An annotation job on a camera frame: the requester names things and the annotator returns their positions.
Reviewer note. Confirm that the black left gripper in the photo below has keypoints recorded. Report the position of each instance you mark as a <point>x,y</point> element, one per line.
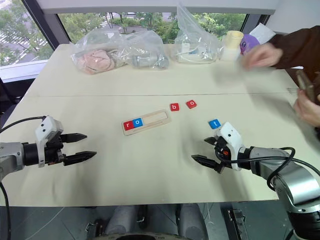
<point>53,152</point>

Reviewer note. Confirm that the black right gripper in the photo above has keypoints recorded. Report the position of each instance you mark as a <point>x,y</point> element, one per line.
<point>222,153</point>

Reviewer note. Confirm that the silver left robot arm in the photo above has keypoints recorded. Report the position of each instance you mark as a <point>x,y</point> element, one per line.
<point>12,156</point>

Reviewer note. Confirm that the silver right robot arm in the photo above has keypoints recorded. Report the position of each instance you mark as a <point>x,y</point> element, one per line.
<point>292,175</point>

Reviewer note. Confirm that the blue letter tile t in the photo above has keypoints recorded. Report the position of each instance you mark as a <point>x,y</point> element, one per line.
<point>215,124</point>

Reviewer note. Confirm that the red letter tile o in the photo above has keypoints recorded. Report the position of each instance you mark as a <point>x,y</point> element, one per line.
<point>192,104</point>

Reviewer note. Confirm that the red letter tile b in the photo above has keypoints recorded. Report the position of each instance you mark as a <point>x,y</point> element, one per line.
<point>174,107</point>

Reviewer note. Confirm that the red letter tile r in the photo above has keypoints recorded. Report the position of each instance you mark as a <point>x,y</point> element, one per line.
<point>128,125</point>

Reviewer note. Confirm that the wooden letter tray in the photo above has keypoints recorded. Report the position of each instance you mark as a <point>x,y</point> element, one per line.
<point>156,120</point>

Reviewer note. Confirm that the blue letter tile o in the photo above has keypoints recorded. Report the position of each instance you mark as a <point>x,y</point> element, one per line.
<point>137,122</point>

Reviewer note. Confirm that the person's left hand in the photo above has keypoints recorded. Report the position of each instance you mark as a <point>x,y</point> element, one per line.
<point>310,111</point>

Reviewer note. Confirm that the person's right hand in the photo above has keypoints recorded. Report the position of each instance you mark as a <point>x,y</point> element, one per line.
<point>265,56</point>

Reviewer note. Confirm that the grey rounded shape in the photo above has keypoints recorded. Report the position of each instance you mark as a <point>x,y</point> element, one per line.
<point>122,220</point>
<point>192,220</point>

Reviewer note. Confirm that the pink plush toy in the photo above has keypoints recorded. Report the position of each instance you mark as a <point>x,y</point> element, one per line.
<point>96,61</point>

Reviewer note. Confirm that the clear bag with plush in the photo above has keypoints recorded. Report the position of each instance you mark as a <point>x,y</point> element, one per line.
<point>120,47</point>

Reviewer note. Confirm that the purple plush toy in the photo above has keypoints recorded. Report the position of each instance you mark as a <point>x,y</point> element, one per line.
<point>248,43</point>

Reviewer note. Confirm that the clear bag with white parts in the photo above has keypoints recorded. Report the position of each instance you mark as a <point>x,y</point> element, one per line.
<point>197,37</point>

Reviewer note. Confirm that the white paper sheet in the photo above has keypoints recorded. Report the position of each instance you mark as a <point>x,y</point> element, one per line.
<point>262,31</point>

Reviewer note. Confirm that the person's brown right sleeve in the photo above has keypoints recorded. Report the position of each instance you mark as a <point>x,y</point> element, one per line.
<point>300,47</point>

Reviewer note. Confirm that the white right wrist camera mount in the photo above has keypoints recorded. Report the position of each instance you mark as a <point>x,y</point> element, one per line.
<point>231,137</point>

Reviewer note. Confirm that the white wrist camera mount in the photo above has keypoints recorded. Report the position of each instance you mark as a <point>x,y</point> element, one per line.
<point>231,137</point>
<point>46,127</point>

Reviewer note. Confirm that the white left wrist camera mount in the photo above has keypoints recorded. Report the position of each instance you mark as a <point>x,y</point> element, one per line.
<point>46,127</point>

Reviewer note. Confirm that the black metal bracket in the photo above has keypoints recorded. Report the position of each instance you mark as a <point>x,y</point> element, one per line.
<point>236,221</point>

